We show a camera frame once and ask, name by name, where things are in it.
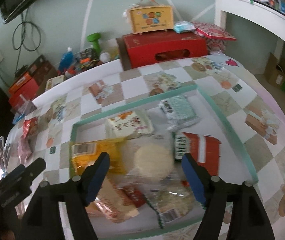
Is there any yellow snack pack with barcode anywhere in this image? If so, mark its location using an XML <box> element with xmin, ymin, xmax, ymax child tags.
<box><xmin>71</xmin><ymin>138</ymin><xmax>127</xmax><ymax>175</ymax></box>

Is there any teal rimmed tray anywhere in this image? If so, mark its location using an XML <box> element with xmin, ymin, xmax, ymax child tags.
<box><xmin>70</xmin><ymin>85</ymin><xmax>258</xmax><ymax>239</ymax></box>

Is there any white shelf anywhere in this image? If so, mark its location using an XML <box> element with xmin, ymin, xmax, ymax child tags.
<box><xmin>215</xmin><ymin>0</ymin><xmax>285</xmax><ymax>42</ymax></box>

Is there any small snack card box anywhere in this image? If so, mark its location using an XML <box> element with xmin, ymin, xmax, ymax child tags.
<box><xmin>45</xmin><ymin>75</ymin><xmax>65</xmax><ymax>91</ymax></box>

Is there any teal silver snack pack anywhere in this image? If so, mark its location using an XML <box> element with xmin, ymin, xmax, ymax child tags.
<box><xmin>158</xmin><ymin>95</ymin><xmax>200</xmax><ymax>132</ymax></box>

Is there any red box with orange box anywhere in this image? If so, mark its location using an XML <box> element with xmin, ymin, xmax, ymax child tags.
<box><xmin>8</xmin><ymin>54</ymin><xmax>58</xmax><ymax>108</ymax></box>

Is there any white foam board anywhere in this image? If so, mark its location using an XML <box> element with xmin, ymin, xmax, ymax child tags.
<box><xmin>32</xmin><ymin>59</ymin><xmax>123</xmax><ymax>108</ymax></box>

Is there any wet wipes pack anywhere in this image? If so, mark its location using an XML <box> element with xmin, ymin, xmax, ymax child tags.
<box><xmin>173</xmin><ymin>21</ymin><xmax>196</xmax><ymax>34</ymax></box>

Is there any white snack bag orange print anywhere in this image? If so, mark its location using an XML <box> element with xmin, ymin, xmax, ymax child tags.
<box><xmin>105</xmin><ymin>109</ymin><xmax>154</xmax><ymax>139</ymax></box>

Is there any green dumbbell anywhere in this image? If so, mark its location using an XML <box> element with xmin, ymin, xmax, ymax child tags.
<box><xmin>87</xmin><ymin>33</ymin><xmax>101</xmax><ymax>55</ymax></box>

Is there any blue bottle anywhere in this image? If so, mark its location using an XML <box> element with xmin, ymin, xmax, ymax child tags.
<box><xmin>57</xmin><ymin>47</ymin><xmax>74</xmax><ymax>75</ymax></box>

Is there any large red gift box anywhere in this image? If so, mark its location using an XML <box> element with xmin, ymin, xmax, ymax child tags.
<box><xmin>122</xmin><ymin>30</ymin><xmax>209</xmax><ymax>68</ymax></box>

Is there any red patterned pouch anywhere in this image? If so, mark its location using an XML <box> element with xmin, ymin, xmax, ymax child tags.
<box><xmin>192</xmin><ymin>22</ymin><xmax>237</xmax><ymax>53</ymax></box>

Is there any clear bag round bun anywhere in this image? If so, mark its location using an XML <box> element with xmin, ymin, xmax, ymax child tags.
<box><xmin>123</xmin><ymin>133</ymin><xmax>177</xmax><ymax>182</ymax></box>

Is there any yellow children's day box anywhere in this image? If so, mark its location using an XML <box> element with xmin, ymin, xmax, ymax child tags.
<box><xmin>123</xmin><ymin>0</ymin><xmax>174</xmax><ymax>34</ymax></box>

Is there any black cable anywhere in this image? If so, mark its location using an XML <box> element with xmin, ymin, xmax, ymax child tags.
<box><xmin>12</xmin><ymin>7</ymin><xmax>42</xmax><ymax>75</ymax></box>

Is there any pink snack bag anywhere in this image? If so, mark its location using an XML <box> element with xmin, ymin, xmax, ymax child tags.
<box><xmin>17</xmin><ymin>136</ymin><xmax>32</xmax><ymax>164</ymax></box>

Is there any pile of toys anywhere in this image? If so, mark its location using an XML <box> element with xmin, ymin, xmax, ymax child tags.
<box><xmin>64</xmin><ymin>48</ymin><xmax>102</xmax><ymax>79</ymax></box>

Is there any small red candy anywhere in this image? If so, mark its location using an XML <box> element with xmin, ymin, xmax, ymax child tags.
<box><xmin>121</xmin><ymin>184</ymin><xmax>147</xmax><ymax>209</ymax></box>

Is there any clear plastic container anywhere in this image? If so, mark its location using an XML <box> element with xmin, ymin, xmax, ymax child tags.
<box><xmin>12</xmin><ymin>101</ymin><xmax>37</xmax><ymax>125</ymax></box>

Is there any clear bag brown cake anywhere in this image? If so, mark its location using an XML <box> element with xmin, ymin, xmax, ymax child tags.
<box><xmin>145</xmin><ymin>184</ymin><xmax>203</xmax><ymax>229</ymax></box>

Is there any dark red snack pack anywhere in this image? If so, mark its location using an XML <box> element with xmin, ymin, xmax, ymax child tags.
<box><xmin>183</xmin><ymin>132</ymin><xmax>221</xmax><ymax>176</ymax></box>

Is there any orange cream biscuit pack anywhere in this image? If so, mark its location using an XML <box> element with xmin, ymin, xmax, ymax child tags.
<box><xmin>94</xmin><ymin>177</ymin><xmax>139</xmax><ymax>223</ymax></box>

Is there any green white biscuit pack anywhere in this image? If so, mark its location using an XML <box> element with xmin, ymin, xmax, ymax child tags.
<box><xmin>173</xmin><ymin>133</ymin><xmax>190</xmax><ymax>161</ymax></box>

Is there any patterned tablecloth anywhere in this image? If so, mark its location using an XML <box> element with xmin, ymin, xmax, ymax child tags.
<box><xmin>0</xmin><ymin>52</ymin><xmax>285</xmax><ymax>240</ymax></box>

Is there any red triangular snack bag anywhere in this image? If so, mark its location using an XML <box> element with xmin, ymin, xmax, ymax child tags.
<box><xmin>23</xmin><ymin>116</ymin><xmax>38</xmax><ymax>139</ymax></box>

